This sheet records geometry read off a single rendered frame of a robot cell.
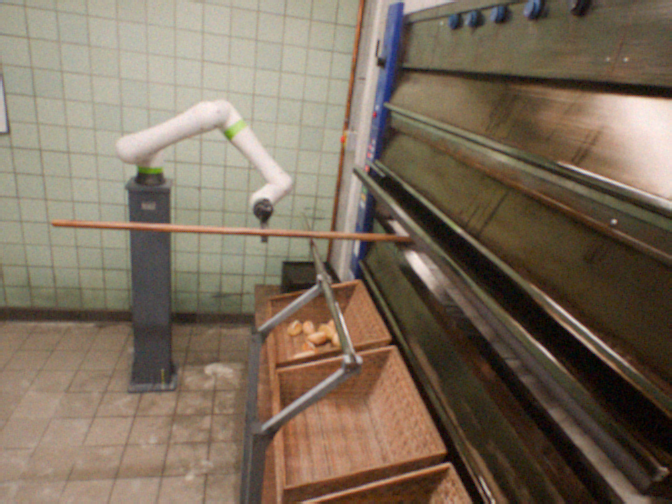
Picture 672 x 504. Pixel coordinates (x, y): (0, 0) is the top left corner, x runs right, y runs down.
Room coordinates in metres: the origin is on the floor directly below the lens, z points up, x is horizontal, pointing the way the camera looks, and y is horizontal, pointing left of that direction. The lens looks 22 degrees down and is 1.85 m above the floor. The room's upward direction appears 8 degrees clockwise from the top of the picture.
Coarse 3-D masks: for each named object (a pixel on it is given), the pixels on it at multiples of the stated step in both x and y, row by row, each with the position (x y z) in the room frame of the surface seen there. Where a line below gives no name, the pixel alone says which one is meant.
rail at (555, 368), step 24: (360, 168) 2.09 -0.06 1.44; (384, 192) 1.70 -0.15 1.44; (408, 216) 1.42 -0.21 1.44; (432, 240) 1.22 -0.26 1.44; (456, 264) 1.06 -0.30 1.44; (480, 288) 0.93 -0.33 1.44; (504, 312) 0.83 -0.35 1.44; (528, 336) 0.75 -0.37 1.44; (552, 360) 0.68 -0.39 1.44; (576, 384) 0.62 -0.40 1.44; (600, 408) 0.56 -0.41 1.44; (624, 432) 0.52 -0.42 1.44; (648, 456) 0.48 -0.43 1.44
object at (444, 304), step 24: (408, 264) 1.70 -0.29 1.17; (432, 288) 1.48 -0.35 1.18; (456, 312) 1.32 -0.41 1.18; (456, 336) 1.23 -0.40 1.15; (480, 336) 1.19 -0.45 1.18; (480, 360) 1.09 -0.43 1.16; (504, 360) 1.08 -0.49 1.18; (504, 384) 0.97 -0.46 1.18; (528, 408) 0.89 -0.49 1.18; (528, 432) 0.85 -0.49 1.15; (552, 432) 0.82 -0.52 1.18; (552, 456) 0.77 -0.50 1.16; (576, 456) 0.75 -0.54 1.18; (576, 480) 0.70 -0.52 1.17; (600, 480) 0.70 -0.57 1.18
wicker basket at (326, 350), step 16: (336, 288) 2.15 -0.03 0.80; (352, 288) 2.18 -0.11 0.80; (272, 304) 2.08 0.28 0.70; (288, 304) 2.10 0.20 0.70; (352, 304) 2.13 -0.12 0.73; (368, 304) 1.97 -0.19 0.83; (288, 320) 2.10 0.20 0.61; (304, 320) 2.12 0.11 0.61; (320, 320) 2.14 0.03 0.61; (352, 320) 2.05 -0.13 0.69; (368, 320) 1.89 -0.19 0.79; (272, 336) 1.74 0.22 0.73; (288, 336) 1.98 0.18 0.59; (304, 336) 1.99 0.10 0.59; (352, 336) 1.97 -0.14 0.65; (368, 336) 1.83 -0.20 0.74; (384, 336) 1.70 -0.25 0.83; (272, 352) 1.68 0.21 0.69; (288, 352) 1.85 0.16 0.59; (320, 352) 1.59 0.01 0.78; (336, 352) 1.61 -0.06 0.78; (272, 368) 1.64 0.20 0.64; (320, 368) 1.60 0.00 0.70; (368, 368) 1.65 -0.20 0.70; (272, 384) 1.57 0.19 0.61
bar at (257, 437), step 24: (312, 240) 1.81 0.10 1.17; (312, 288) 1.47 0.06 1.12; (288, 312) 1.44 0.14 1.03; (336, 312) 1.23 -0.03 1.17; (264, 336) 1.43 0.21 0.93; (360, 360) 1.00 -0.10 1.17; (336, 384) 0.99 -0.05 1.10; (288, 408) 0.97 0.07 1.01; (264, 432) 0.94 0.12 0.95; (264, 456) 0.94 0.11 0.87
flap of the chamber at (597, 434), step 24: (432, 216) 1.67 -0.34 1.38; (456, 240) 1.41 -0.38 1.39; (480, 264) 1.22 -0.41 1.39; (456, 288) 1.01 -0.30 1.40; (504, 288) 1.07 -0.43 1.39; (480, 312) 0.89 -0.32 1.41; (528, 312) 0.94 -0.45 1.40; (504, 336) 0.80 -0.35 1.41; (552, 336) 0.84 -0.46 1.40; (528, 360) 0.72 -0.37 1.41; (576, 360) 0.76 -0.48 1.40; (552, 384) 0.65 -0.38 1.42; (600, 384) 0.69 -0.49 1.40; (624, 384) 0.72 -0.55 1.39; (576, 408) 0.59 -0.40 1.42; (624, 408) 0.63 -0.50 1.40; (648, 408) 0.66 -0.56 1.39; (600, 432) 0.54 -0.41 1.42; (648, 432) 0.58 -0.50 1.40; (624, 456) 0.50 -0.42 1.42; (648, 480) 0.46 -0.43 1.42
